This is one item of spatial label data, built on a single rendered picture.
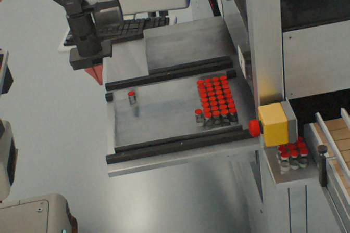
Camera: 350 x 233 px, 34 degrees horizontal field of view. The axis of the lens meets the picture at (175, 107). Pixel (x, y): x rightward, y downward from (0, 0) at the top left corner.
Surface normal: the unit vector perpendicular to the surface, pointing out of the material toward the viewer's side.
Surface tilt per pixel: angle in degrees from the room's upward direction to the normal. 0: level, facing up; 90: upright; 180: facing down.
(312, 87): 90
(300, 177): 0
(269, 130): 90
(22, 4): 0
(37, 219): 0
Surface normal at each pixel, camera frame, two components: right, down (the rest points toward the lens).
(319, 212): 0.11, 0.58
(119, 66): -0.15, -0.79
